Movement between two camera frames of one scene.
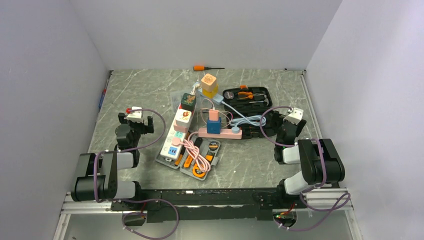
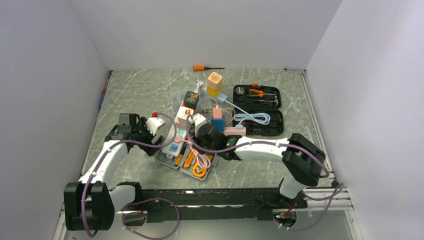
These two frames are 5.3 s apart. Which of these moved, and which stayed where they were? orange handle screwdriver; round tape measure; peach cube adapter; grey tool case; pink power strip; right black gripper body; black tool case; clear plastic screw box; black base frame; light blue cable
Moved: right black gripper body; pink power strip; round tape measure; peach cube adapter; light blue cable; black tool case
Stayed: grey tool case; orange handle screwdriver; black base frame; clear plastic screw box
